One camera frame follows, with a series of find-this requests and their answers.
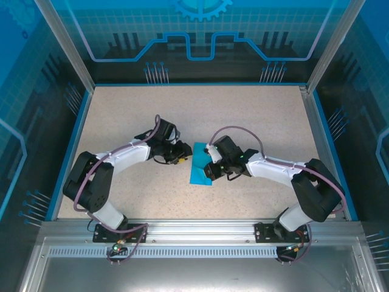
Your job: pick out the blue table edge strip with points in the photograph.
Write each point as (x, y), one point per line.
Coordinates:
(71, 152)

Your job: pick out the aluminium mounting rail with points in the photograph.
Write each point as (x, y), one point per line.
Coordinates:
(197, 229)

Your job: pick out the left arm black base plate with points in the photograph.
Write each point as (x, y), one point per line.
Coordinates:
(100, 236)

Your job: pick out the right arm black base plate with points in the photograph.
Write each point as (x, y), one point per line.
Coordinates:
(263, 232)

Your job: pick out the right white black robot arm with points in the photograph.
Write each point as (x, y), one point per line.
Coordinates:
(270, 171)

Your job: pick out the blue paper sheet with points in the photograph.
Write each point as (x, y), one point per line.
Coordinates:
(197, 173)

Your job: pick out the steel sheet panel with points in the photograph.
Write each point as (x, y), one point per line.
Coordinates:
(197, 273)

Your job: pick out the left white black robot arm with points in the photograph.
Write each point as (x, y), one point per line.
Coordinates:
(130, 155)

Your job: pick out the aluminium frame post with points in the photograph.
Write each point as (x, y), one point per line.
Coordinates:
(68, 48)
(332, 48)

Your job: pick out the aluminium side rail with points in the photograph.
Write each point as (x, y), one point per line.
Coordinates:
(313, 121)

